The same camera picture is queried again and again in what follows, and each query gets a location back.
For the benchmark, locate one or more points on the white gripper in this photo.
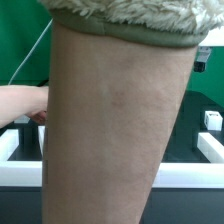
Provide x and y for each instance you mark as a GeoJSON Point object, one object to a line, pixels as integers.
{"type": "Point", "coordinates": [203, 55]}

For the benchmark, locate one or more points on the bare human forearm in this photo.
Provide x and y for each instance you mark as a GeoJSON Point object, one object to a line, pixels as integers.
{"type": "Point", "coordinates": [111, 109]}

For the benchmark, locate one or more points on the pale human hand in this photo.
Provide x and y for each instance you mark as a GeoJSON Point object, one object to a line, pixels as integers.
{"type": "Point", "coordinates": [19, 100]}

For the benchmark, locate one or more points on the fleece beige sleeve cuff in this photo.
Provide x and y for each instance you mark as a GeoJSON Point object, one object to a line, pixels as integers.
{"type": "Point", "coordinates": [169, 23]}

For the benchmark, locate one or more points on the white U-shaped obstacle fence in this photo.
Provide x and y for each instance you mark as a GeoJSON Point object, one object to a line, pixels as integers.
{"type": "Point", "coordinates": [170, 175]}

